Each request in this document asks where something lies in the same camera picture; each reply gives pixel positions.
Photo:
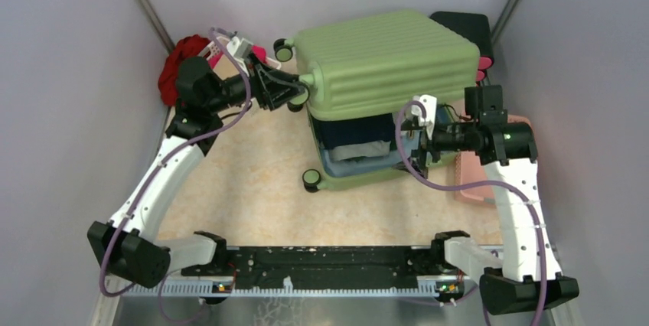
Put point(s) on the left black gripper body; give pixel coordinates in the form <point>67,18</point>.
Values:
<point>261,85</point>

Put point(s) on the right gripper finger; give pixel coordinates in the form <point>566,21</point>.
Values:
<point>417,165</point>
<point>411,128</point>

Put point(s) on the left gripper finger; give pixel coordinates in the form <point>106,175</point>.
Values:
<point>279,80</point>
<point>294,99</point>

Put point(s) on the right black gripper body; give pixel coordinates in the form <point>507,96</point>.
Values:
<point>434,145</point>

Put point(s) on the green hard-shell suitcase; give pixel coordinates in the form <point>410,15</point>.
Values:
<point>372,66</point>

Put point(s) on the navy blue garment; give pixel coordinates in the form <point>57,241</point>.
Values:
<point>333,134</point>

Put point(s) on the grey garment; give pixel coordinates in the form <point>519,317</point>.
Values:
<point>373,149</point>

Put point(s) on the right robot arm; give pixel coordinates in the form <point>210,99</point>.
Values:
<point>526,276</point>

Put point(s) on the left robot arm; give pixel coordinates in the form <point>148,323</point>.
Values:
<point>126,244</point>

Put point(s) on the pink folded cloth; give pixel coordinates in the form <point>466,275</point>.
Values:
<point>214,54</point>

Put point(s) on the white plastic basket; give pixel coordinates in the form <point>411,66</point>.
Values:
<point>223,40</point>

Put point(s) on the pink plastic basket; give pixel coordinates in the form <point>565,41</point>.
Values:
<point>469,170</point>

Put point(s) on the red cloth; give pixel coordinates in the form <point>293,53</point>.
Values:
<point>187,47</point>

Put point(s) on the black pink drawer cabinet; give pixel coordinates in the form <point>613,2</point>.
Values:
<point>475,28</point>

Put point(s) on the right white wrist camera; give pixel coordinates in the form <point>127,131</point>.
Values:
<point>423,111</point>

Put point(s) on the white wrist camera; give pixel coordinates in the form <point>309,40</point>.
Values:
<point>423,111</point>
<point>239,48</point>

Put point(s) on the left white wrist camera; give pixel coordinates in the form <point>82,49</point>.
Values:
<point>239,48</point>

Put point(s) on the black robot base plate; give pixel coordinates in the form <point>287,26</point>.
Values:
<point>324,267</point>

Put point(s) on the aluminium frame rail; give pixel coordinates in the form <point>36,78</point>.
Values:
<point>440,287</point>

